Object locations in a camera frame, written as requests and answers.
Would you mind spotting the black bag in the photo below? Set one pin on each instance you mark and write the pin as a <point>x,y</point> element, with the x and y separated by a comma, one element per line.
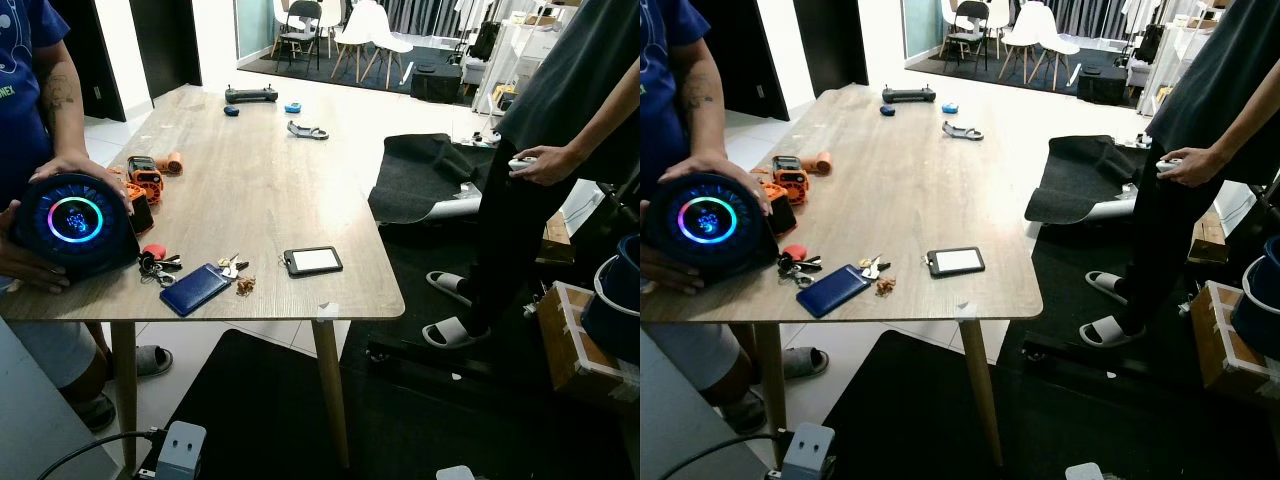
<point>435,83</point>
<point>1100,85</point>

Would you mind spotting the grey white slide slipper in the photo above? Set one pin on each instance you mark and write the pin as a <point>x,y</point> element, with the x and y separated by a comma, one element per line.
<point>445,285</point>
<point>445,333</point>
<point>1100,333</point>
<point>1103,285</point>

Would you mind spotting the tattooed left forearm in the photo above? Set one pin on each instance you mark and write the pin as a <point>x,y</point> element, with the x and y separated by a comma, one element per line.
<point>60,100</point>
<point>697,100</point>

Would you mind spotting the white chair wooden legs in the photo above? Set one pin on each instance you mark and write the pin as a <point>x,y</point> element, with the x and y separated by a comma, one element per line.
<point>1035,30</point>
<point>368,30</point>

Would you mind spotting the black key bunch red fob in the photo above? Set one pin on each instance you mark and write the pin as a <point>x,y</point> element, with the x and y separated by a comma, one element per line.
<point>155,251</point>
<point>794,252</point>

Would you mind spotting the dark blue bucket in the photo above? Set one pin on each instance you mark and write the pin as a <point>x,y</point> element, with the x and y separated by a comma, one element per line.
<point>615,320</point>
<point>1260,310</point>

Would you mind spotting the black remote controller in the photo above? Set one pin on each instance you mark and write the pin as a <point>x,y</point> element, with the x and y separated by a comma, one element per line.
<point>908,95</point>
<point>250,95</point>

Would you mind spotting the grey plastic clip tool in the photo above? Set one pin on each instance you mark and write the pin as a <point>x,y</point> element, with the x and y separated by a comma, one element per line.
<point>960,131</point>
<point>305,131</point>

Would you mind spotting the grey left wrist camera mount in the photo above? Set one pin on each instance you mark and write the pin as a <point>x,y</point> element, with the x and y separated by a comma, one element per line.
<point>808,455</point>
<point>182,450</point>

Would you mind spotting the orange black device with display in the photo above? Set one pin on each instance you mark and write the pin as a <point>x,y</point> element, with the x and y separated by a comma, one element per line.
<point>790,178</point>
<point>145,178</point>

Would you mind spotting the black clothes person left hand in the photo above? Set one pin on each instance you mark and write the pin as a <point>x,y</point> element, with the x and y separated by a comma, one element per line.
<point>555,165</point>
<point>1200,168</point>

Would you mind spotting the brown rubber band bundle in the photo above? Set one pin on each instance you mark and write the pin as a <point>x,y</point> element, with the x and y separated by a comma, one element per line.
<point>246,287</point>
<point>886,287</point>

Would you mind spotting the light wooden table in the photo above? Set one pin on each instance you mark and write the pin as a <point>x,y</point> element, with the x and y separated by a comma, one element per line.
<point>260,200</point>
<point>900,200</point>

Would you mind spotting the person in black clothes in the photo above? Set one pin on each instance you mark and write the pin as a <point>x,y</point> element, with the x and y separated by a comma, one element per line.
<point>1230,70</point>
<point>580,80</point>

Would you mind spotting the black chair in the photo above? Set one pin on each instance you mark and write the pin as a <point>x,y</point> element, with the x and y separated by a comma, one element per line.
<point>968,20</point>
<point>300,20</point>

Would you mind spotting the black clothes person left forearm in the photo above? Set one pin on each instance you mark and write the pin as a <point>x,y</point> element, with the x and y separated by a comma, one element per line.
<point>1250,135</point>
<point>605,120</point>

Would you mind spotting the blue shirt person right hand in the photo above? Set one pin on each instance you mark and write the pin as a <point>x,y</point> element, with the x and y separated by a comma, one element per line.
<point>665,275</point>
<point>25,272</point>

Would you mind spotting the black fabric cover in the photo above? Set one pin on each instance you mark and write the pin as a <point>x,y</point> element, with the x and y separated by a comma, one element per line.
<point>1080,175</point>
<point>420,170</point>

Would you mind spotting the person in blue shirt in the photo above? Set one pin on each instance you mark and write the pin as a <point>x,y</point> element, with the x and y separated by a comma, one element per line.
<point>15,120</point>
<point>655,120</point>

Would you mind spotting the orange cone nozzle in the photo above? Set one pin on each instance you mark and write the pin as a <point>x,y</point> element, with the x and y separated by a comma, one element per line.
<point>172,163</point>
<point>820,163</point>

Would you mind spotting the blue shirt person left hand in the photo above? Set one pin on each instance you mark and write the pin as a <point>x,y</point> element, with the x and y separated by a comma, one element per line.
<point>725,165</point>
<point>85,165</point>

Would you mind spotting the black door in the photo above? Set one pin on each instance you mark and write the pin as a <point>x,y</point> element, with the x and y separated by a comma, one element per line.
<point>165,40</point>
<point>830,40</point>
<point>95,50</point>
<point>725,50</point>

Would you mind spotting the dark rug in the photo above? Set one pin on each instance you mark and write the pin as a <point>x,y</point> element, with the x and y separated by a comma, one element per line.
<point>300,78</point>
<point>960,78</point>

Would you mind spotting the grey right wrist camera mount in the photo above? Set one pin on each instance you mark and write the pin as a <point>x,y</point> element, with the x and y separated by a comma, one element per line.
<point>455,473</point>
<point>1084,472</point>

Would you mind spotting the silver and brass keys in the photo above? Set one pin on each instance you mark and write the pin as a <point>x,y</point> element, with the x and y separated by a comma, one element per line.
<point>872,268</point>
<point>230,268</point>

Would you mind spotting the white rack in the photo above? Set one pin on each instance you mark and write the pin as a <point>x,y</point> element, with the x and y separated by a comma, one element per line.
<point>1180,50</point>
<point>520,45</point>

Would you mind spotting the blue card holder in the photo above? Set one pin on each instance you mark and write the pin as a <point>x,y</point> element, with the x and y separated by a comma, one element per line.
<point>195,290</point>
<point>832,292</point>

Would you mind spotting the white handheld controller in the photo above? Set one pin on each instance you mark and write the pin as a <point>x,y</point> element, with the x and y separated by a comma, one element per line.
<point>1165,166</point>
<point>517,163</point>

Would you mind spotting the wooden box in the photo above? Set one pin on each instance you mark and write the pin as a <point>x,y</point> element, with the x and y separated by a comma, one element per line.
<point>570,340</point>
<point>1215,340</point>

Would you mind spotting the grey house slipper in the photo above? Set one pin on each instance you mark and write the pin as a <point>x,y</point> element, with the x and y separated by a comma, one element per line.
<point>808,363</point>
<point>95,412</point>
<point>155,362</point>
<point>745,412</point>

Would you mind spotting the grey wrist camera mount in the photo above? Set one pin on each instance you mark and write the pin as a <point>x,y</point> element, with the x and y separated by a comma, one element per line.
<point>808,455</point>
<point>455,473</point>
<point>1084,472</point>
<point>182,450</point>

